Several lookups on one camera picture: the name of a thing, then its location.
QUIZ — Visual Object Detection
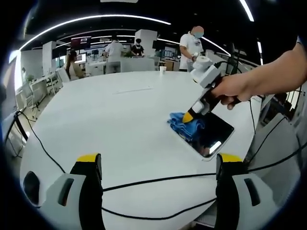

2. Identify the white office chair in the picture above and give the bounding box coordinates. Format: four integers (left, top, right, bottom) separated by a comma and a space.
57, 67, 71, 82

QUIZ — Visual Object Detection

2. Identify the black tripod stand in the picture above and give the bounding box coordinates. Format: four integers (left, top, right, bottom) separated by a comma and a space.
229, 42, 241, 72

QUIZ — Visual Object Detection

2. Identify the white partition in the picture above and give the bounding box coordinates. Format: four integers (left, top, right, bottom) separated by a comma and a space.
119, 57, 155, 72

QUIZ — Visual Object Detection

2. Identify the black cable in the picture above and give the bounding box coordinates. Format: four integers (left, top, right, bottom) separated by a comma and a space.
14, 110, 66, 173
244, 116, 289, 162
101, 197, 217, 220
102, 147, 307, 192

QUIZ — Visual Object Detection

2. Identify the blue cleaning cloth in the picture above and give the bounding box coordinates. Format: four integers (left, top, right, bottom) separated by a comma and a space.
167, 111, 206, 142

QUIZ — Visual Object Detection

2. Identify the person's right hand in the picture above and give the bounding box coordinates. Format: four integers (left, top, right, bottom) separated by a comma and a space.
213, 73, 255, 111

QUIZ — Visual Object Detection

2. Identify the curved ceiling light strip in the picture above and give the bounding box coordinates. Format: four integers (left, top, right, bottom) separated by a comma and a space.
20, 14, 171, 50

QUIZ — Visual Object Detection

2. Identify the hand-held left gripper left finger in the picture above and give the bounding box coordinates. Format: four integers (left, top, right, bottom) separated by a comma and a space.
40, 152, 106, 230

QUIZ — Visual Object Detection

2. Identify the red wall screen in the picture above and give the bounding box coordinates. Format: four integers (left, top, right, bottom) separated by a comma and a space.
71, 36, 92, 48

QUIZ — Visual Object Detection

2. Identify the black oval object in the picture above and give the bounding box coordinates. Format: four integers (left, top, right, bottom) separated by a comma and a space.
23, 171, 40, 205

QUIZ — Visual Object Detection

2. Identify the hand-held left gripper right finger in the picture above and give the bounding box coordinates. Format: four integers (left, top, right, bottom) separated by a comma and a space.
215, 153, 279, 230

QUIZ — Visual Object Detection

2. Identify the black tablet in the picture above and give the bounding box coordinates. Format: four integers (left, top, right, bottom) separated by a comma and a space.
167, 112, 235, 161

